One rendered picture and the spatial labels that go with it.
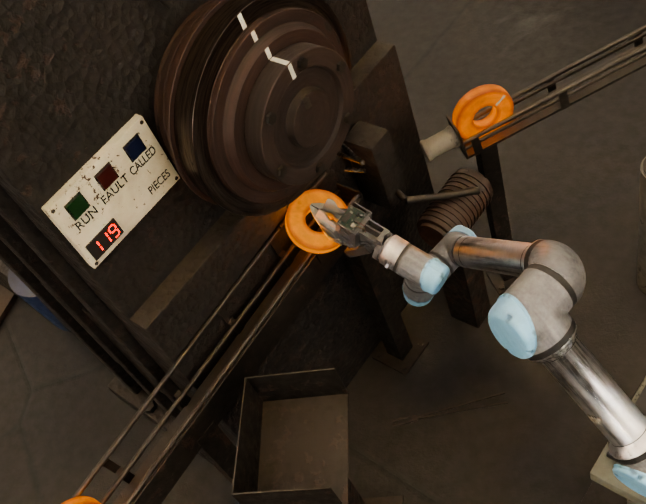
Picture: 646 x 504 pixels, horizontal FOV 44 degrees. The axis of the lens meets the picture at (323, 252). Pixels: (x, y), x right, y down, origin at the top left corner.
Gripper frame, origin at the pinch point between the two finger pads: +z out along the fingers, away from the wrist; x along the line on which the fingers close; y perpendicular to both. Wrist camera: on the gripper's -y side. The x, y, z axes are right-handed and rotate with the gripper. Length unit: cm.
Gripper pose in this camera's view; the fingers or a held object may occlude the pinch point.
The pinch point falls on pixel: (315, 209)
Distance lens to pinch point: 192.6
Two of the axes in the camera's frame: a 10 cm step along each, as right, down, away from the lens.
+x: -5.8, 7.3, -3.6
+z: -8.2, -5.1, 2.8
